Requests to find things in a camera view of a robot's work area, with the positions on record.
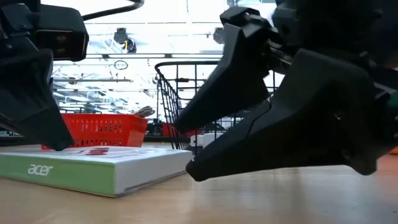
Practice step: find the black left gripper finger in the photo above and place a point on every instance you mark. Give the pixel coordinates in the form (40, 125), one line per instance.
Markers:
(28, 93)

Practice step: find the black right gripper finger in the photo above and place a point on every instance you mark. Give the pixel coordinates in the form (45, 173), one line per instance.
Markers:
(311, 124)
(239, 77)

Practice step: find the small white charger block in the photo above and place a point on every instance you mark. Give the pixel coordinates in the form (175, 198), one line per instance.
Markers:
(197, 140)

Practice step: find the white green acer box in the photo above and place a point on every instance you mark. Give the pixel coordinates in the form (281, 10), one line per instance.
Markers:
(140, 171)

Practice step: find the dark red storage bin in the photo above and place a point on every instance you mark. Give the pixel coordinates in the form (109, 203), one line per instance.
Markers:
(166, 130)

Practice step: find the red plastic basket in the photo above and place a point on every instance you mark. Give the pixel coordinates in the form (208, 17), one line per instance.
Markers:
(105, 130)

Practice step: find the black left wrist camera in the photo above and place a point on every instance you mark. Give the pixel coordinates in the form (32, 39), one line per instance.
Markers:
(62, 31)

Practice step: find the black aluminium table frame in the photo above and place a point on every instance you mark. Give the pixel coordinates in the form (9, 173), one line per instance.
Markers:
(18, 140)

